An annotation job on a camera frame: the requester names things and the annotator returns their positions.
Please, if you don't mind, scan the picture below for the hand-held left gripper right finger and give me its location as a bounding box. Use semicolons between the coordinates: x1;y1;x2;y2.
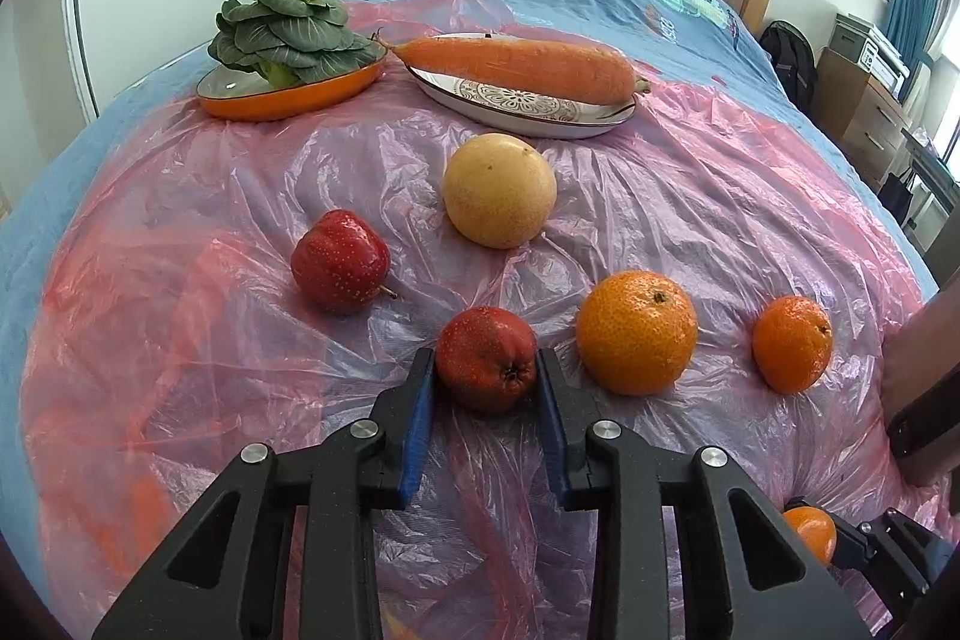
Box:
536;346;875;640

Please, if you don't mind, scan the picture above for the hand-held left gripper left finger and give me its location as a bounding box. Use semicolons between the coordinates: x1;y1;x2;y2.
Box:
90;347;437;640

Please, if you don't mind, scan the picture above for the orange tangerine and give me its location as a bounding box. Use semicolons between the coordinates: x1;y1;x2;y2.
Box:
575;269;699;396
752;295;834;395
780;505;838;570

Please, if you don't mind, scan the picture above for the red apple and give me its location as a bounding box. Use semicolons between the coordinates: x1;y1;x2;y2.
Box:
290;209;392;316
435;307;539;414

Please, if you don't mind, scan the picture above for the yellow round pear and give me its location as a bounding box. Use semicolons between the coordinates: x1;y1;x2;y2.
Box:
442;133;559;250

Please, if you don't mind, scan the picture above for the pink plastic sheet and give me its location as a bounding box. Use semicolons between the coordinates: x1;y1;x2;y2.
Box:
22;0;960;640

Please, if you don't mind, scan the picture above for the white patterned oval plate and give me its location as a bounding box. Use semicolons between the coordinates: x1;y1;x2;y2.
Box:
405;32;638;141

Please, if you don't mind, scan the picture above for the orange oval plate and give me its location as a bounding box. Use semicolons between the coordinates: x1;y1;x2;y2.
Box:
196;44;389;122

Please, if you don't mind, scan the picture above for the large carrot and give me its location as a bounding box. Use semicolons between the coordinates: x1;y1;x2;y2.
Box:
373;31;652;107

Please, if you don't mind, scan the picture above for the glass desk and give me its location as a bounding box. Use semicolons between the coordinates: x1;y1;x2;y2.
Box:
904;126;960;191

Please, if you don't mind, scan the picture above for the wooden drawer cabinet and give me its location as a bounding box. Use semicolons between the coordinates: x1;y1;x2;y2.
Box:
816;47;920;191

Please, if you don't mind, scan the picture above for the green bok choy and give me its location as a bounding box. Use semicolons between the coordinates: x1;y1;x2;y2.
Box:
208;0;383;88

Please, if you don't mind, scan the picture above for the black backpack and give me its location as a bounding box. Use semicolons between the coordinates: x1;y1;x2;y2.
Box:
759;20;818;112

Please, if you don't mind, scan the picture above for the white and grey printer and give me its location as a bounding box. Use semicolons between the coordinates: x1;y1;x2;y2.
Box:
829;12;911;100

